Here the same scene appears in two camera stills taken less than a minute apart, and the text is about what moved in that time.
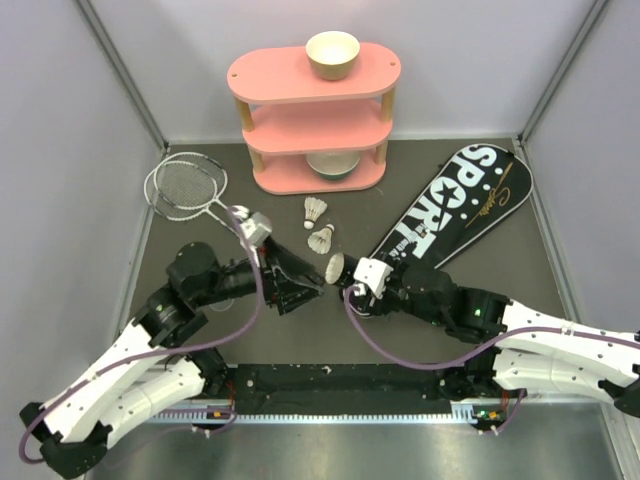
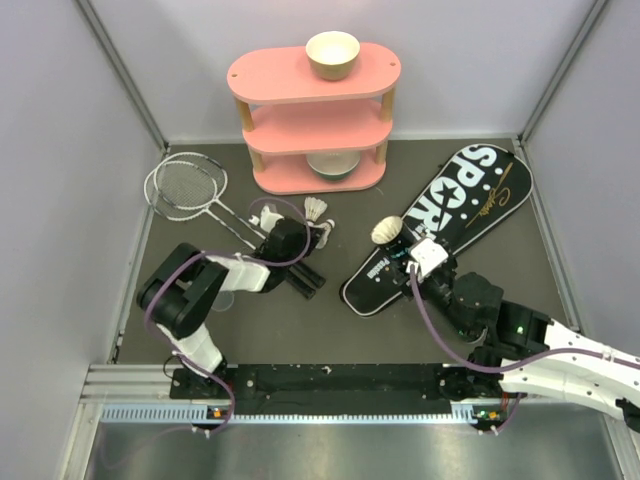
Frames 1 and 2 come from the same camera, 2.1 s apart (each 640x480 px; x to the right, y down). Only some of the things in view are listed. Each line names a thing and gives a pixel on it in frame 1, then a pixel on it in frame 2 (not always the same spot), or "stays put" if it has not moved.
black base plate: (386, 389) stays put
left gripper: (285, 266) -> (315, 234)
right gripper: (379, 306) -> (406, 281)
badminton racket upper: (189, 180) stays put
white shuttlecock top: (313, 208) stays put
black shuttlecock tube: (340, 269) -> (393, 233)
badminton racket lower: (182, 190) stays put
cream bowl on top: (333, 55) stays put
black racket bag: (475, 192) stays put
